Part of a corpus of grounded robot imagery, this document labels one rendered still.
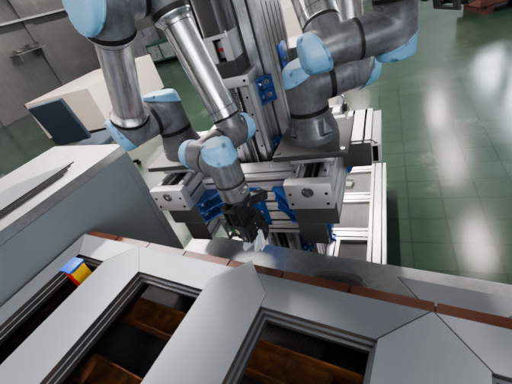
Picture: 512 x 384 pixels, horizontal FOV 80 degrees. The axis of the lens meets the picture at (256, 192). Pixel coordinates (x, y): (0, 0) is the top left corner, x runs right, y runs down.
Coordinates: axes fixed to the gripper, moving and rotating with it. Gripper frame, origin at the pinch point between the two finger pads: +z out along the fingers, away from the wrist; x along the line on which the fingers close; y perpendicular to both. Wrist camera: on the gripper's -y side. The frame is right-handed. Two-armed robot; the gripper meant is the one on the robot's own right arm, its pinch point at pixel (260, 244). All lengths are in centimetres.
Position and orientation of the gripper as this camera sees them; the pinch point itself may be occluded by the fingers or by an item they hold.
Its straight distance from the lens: 91.1
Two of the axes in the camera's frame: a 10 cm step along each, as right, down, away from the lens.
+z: 2.8, 7.9, 5.5
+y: -4.4, 6.1, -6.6
